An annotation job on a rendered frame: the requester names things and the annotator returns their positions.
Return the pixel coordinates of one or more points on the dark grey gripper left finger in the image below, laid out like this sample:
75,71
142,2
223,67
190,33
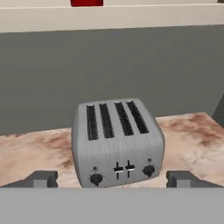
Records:
43,178

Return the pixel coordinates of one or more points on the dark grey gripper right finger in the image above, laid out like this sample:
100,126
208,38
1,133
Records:
180,178

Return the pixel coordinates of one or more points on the cream wall cabinet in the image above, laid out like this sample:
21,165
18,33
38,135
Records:
116,17

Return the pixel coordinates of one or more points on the grey four-slot toaster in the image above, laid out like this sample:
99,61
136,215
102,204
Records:
116,143

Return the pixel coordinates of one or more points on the red bottle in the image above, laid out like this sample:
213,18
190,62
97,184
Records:
87,2

